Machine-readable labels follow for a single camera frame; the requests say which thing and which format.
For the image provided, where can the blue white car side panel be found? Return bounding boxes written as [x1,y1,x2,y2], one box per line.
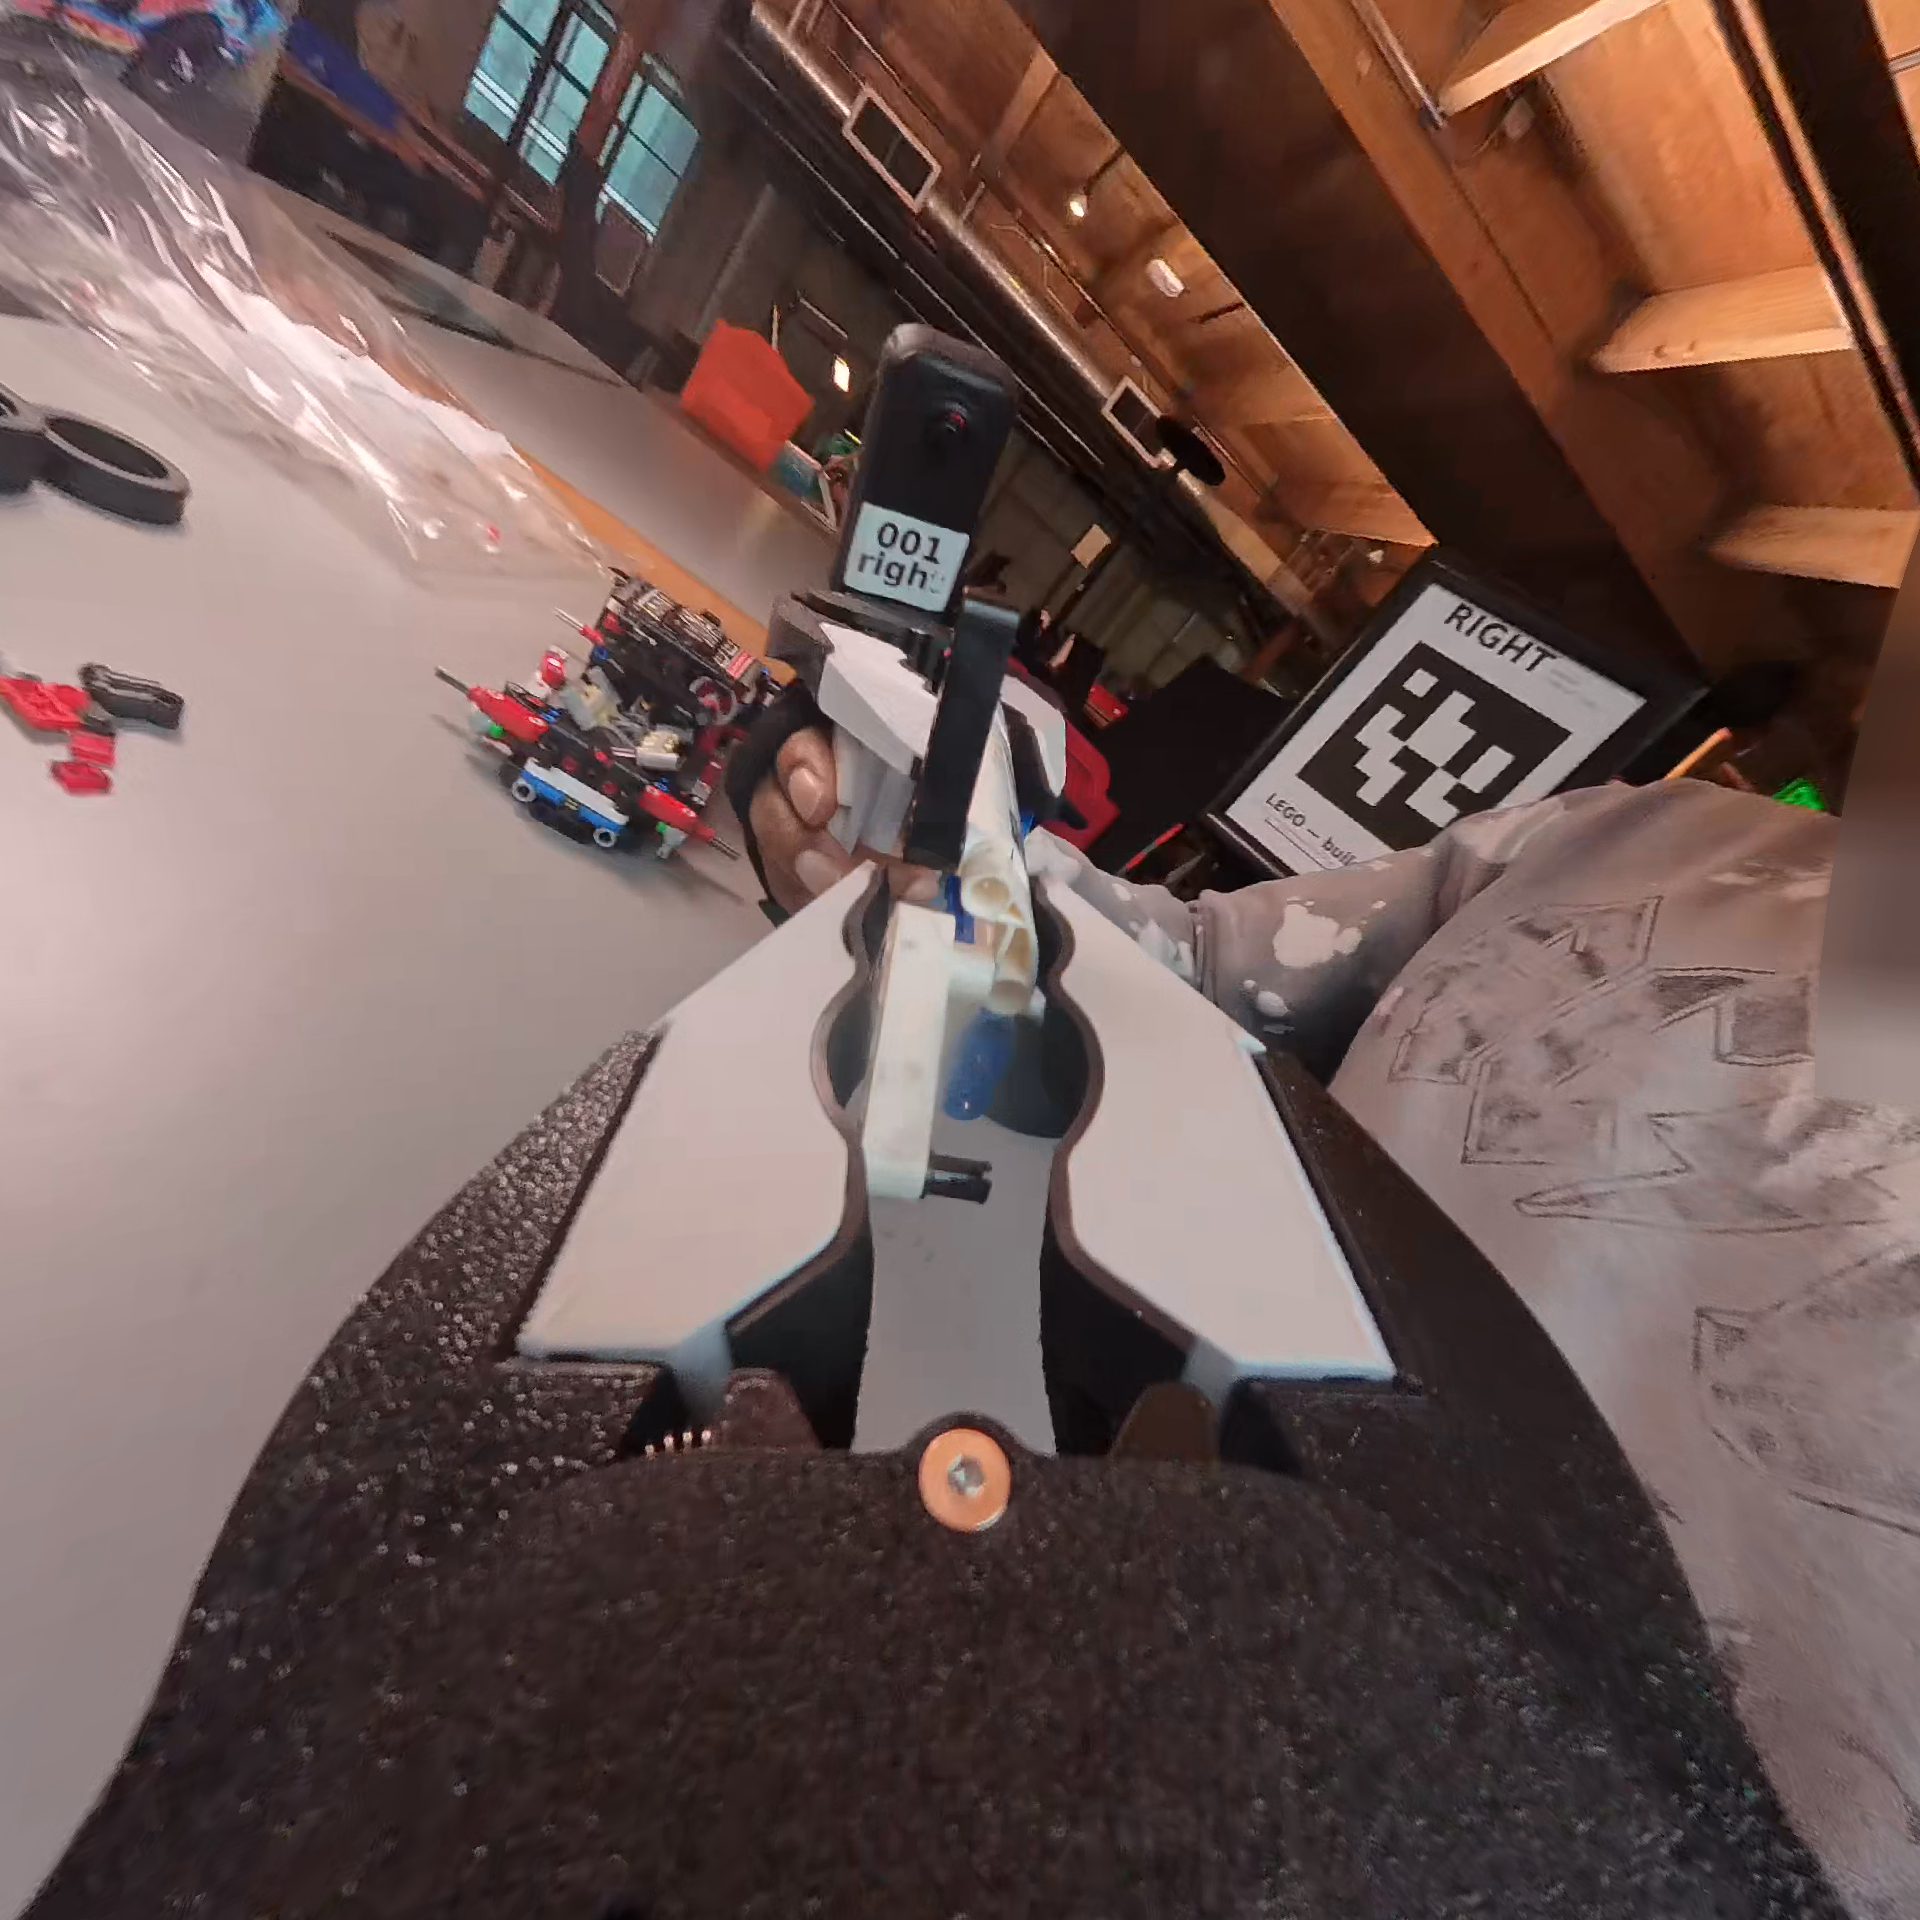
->
[857,719,1051,1204]

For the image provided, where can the grey desk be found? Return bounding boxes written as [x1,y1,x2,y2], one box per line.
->
[0,193,886,1862]

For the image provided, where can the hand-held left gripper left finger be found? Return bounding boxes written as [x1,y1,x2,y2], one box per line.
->
[514,873,876,1383]

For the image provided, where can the orange storage bin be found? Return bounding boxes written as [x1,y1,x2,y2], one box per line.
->
[679,318,815,470]

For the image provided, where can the black toy tyre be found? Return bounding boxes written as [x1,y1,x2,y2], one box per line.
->
[42,423,194,527]
[0,381,69,496]

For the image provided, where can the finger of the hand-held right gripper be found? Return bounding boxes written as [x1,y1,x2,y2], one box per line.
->
[903,590,1073,876]
[819,627,946,863]

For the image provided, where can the person's right hand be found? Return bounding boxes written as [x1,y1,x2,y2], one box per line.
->
[727,691,905,921]

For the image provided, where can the framed marker sign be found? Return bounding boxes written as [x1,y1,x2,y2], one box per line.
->
[1199,551,1710,888]

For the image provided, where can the clear plastic bags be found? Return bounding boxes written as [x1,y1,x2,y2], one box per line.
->
[0,59,602,587]

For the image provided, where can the person's grey sweatshirt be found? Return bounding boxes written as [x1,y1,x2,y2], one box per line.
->
[1327,959,1920,1920]

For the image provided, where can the toy brick race car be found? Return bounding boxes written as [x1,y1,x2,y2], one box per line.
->
[434,573,770,863]

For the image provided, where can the black toy link piece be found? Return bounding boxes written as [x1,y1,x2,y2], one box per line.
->
[81,660,185,734]

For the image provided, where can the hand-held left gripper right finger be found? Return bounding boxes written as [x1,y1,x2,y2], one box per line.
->
[1044,883,1401,1383]

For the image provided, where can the black toy set box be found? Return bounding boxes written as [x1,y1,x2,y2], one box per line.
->
[29,0,295,97]

